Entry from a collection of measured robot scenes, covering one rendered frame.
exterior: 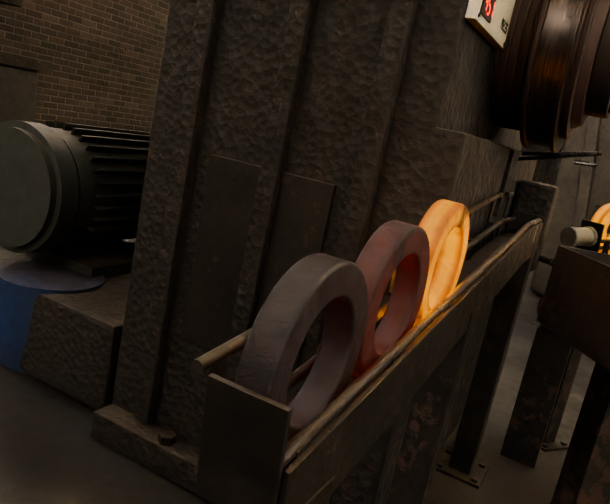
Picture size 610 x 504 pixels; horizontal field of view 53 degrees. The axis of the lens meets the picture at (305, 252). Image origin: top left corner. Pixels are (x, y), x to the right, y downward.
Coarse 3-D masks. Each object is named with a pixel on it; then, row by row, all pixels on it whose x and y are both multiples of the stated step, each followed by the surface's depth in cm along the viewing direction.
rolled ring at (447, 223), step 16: (432, 208) 80; (448, 208) 80; (464, 208) 84; (432, 224) 78; (448, 224) 79; (464, 224) 86; (432, 240) 77; (448, 240) 89; (464, 240) 89; (432, 256) 77; (448, 256) 91; (464, 256) 92; (432, 272) 79; (448, 272) 91; (432, 288) 90; (448, 288) 90; (432, 304) 87; (416, 320) 81
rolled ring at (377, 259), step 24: (384, 240) 64; (408, 240) 66; (360, 264) 63; (384, 264) 62; (408, 264) 73; (384, 288) 63; (408, 288) 75; (408, 312) 75; (384, 336) 74; (360, 360) 64
